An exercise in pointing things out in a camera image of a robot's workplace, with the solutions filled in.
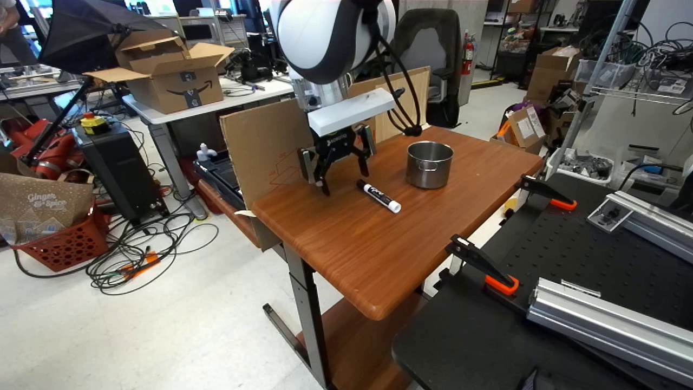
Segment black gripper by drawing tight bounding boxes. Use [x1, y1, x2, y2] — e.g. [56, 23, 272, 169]
[297, 124, 378, 197]

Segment black white marker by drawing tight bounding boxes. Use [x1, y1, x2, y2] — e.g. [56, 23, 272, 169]
[352, 178, 404, 216]

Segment stainless steel pot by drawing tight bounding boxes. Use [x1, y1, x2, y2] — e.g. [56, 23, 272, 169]
[404, 138, 456, 192]

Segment black office chair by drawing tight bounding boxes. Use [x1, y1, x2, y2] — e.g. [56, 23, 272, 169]
[388, 6, 465, 130]

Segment white work table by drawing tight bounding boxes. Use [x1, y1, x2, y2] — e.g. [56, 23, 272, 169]
[119, 73, 298, 222]

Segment red fire extinguisher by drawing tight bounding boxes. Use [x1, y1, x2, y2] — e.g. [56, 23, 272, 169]
[460, 30, 479, 78]

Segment orange black bar clamp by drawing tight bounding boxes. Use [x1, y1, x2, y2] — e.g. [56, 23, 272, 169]
[520, 173, 580, 214]
[443, 234, 521, 300]

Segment labelled cardboard box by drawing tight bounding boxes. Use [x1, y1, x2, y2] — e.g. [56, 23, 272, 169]
[495, 101, 548, 156]

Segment open printed cardboard box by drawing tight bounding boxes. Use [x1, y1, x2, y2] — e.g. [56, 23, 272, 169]
[81, 30, 238, 118]

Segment black equipment case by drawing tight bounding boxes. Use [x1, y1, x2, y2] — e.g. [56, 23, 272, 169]
[69, 122, 167, 223]

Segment tall brown cardboard box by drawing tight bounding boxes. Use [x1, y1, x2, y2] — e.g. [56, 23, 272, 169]
[525, 43, 584, 109]

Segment yellow red emergency stop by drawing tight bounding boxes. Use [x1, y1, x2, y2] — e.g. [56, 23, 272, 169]
[75, 110, 112, 140]

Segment black perforated breadboard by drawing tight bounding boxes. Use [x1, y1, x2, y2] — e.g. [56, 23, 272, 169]
[391, 171, 693, 390]

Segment red plastic basket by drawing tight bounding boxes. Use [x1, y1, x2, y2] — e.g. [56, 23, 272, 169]
[12, 205, 112, 275]

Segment black photo umbrella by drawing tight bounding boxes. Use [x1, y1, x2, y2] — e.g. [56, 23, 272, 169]
[37, 0, 145, 77]

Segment brown paper bag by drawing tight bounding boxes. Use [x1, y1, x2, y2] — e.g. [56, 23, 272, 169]
[0, 169, 98, 250]

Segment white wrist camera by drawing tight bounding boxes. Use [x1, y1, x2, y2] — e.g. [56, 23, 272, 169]
[305, 87, 399, 140]

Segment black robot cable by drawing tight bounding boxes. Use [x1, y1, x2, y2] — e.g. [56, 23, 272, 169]
[361, 0, 427, 138]

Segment black floor cables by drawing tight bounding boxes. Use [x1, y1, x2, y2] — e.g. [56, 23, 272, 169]
[9, 205, 221, 300]

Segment metal rail bracket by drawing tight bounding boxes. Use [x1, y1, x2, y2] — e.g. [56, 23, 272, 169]
[584, 197, 635, 236]

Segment aluminium extrusion rail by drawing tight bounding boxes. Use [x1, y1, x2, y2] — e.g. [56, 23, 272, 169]
[605, 189, 693, 267]
[525, 275, 693, 390]

